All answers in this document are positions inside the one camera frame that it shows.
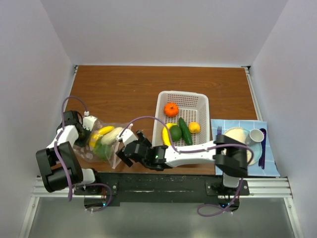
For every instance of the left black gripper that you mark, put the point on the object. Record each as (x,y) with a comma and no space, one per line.
(82,143)

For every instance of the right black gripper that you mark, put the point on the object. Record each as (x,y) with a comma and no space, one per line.
(141,137)

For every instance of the clear zip top bag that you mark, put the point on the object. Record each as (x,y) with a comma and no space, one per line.
(88,155)

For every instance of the white fake vegetable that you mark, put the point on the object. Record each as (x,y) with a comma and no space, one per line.
(111,136)

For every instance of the yellow fake banana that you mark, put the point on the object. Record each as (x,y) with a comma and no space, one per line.
(165,136)

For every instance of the green fake vegetable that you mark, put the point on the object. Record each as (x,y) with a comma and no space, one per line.
(176,133)

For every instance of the green fake cucumber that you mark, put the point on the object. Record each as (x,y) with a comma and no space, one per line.
(186,134)

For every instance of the red fake tomato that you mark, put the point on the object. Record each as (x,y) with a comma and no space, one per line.
(171,110)

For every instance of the fake orange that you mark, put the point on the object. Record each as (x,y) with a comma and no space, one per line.
(194,127)

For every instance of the green orange fake mango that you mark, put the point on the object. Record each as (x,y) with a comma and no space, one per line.
(103,152)

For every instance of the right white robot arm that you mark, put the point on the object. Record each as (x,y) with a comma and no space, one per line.
(227,154)

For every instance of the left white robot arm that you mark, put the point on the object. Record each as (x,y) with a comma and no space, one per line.
(58,165)

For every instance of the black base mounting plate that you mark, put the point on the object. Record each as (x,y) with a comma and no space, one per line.
(157,188)

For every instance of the purple plastic fork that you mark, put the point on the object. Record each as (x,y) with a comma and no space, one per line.
(219,130)

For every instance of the cream and teal plate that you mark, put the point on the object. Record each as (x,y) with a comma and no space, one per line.
(240,134)

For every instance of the grey cup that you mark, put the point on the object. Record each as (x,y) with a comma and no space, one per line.
(254,136)

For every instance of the blue checked cloth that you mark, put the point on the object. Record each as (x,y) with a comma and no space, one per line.
(253,170)

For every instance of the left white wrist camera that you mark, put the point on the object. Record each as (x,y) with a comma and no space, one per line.
(88,121)

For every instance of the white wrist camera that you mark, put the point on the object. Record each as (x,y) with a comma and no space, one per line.
(126,136)
(88,121)

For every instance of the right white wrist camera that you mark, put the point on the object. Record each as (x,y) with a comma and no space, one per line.
(126,136)

